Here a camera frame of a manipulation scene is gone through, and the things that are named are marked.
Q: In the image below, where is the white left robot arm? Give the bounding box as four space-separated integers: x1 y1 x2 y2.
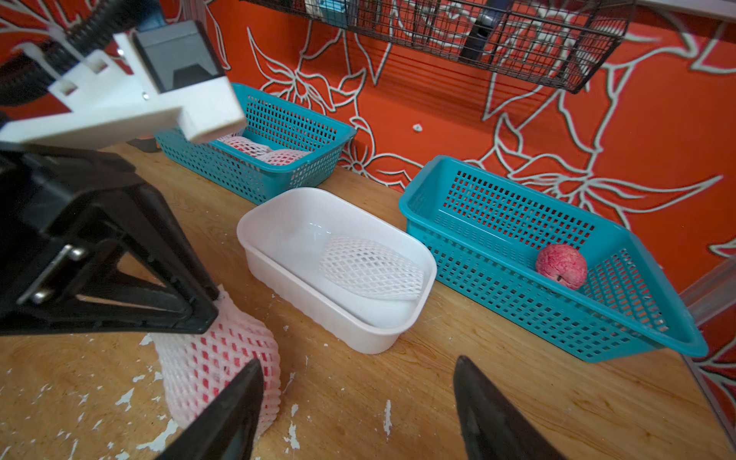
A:
1 1 246 335

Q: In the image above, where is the black wire wall basket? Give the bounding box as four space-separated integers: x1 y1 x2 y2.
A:
263 0 636 93

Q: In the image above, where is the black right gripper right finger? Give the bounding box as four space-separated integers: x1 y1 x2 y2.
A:
453 356 565 459

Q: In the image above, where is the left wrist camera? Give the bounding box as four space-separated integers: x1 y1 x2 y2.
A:
0 19 248 151

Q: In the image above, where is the white plastic tray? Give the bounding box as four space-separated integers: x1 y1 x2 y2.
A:
237 188 437 355

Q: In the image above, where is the small dark blue object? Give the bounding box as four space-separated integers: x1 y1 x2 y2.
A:
459 0 512 62

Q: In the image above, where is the teal left plastic basket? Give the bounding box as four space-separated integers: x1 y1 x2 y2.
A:
156 84 356 204

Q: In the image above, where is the white foam net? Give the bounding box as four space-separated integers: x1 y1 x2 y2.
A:
151 286 281 439
319 236 424 301

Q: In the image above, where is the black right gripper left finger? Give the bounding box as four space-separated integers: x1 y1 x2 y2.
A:
157 358 264 460

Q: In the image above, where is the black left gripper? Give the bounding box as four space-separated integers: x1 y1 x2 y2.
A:
1 142 218 337

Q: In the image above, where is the light blue box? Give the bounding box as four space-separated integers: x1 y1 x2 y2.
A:
305 0 358 29

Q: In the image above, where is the teal right plastic basket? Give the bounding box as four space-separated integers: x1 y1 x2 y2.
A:
400 156 708 363

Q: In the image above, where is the teal plastic basket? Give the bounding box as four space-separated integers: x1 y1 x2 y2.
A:
400 156 708 363
156 84 356 204

